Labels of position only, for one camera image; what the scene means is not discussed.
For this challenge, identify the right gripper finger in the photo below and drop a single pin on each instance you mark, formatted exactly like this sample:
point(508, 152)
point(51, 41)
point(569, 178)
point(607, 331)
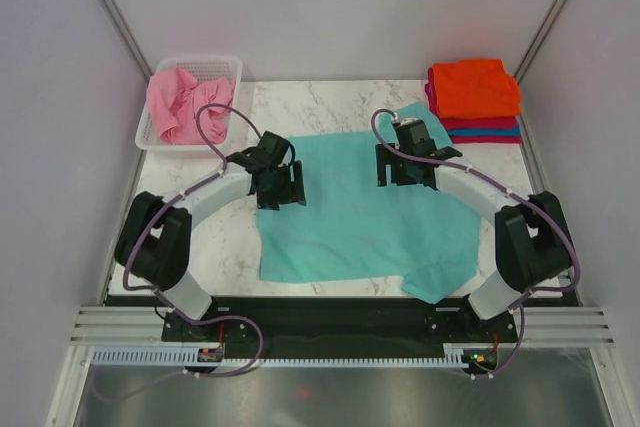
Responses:
point(384, 159)
point(401, 176)

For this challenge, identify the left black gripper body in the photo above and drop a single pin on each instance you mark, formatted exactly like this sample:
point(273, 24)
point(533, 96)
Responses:
point(272, 169)

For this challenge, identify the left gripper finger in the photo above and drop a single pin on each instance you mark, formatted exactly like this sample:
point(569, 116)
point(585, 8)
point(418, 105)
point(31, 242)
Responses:
point(273, 197)
point(297, 184)

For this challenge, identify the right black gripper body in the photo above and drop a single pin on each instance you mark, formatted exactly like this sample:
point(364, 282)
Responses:
point(407, 162)

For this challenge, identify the teal t shirt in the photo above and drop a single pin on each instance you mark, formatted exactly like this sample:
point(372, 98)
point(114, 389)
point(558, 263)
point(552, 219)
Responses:
point(352, 228)

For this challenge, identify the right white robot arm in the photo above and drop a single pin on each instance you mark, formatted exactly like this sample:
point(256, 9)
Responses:
point(532, 240)

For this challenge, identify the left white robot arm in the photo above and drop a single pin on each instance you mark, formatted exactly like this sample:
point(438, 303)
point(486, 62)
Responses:
point(155, 241)

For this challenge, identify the bottom magenta folded t shirt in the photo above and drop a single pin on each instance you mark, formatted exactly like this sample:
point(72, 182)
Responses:
point(508, 140)

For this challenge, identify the orange folded t shirt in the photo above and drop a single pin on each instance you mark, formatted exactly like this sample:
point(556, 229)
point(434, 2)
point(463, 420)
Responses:
point(473, 89)

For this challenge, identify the blue folded t shirt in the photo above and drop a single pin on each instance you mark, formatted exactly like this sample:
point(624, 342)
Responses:
point(513, 133)

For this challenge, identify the pink t shirt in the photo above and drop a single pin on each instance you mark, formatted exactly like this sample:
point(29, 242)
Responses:
point(173, 98)

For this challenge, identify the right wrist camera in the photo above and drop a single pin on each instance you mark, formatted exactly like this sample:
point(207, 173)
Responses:
point(398, 122)

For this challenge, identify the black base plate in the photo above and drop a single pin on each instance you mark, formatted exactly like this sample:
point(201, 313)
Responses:
point(325, 327)

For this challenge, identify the white slotted cable duct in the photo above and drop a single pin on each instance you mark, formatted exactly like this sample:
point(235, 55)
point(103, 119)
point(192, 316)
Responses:
point(193, 357)

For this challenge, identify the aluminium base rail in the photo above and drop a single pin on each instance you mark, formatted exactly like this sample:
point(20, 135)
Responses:
point(545, 327)

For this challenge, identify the right aluminium frame post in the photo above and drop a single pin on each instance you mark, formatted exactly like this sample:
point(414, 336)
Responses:
point(540, 37)

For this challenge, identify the aluminium frame post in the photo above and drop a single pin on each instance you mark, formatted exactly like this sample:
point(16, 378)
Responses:
point(540, 37)
point(119, 22)

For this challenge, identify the left aluminium frame post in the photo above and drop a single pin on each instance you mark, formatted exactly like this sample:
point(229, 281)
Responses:
point(119, 22)

